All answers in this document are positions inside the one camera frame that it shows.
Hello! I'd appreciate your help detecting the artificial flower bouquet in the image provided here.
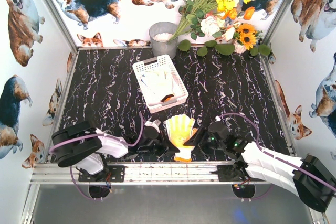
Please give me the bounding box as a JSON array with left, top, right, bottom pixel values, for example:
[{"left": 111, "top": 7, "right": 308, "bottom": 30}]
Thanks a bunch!
[{"left": 167, "top": 0, "right": 271, "bottom": 57}]

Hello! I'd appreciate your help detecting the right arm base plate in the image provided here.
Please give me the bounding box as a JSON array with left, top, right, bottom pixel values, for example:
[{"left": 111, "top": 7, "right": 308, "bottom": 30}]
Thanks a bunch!
[{"left": 211, "top": 165, "right": 261, "bottom": 182}]

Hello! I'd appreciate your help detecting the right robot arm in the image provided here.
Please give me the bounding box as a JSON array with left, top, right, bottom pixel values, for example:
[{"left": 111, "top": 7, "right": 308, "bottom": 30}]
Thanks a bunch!
[{"left": 184, "top": 121, "right": 335, "bottom": 213}]

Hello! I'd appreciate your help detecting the orange dotted glove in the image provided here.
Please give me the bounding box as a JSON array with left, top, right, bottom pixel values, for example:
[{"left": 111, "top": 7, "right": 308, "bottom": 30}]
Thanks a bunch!
[{"left": 165, "top": 114, "right": 198, "bottom": 163}]

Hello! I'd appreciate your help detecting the grey metal bucket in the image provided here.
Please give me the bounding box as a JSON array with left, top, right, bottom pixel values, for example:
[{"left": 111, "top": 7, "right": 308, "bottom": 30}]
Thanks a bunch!
[{"left": 149, "top": 22, "right": 178, "bottom": 59}]

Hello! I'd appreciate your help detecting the white perforated storage basket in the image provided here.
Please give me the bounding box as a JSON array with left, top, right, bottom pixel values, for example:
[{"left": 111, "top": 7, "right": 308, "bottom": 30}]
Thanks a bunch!
[{"left": 132, "top": 55, "right": 188, "bottom": 114}]

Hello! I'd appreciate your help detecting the beige knit glove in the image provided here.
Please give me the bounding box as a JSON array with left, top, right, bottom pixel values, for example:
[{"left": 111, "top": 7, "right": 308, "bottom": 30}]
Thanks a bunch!
[{"left": 141, "top": 70, "right": 174, "bottom": 102}]

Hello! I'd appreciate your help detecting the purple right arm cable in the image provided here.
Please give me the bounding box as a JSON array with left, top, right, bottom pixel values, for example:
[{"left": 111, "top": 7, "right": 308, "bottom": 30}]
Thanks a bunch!
[{"left": 217, "top": 113, "right": 336, "bottom": 200}]

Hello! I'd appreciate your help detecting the aluminium front rail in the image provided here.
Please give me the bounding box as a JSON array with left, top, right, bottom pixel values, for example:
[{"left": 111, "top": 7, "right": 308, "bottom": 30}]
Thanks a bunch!
[{"left": 30, "top": 162, "right": 243, "bottom": 185}]

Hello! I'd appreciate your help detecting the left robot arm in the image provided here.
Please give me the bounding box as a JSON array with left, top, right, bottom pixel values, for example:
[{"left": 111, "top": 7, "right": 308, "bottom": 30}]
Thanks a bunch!
[{"left": 49, "top": 119, "right": 180, "bottom": 175}]

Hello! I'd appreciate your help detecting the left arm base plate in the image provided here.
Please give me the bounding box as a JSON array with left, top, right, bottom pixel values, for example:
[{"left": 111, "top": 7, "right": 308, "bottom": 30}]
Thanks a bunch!
[{"left": 78, "top": 165, "right": 125, "bottom": 183}]

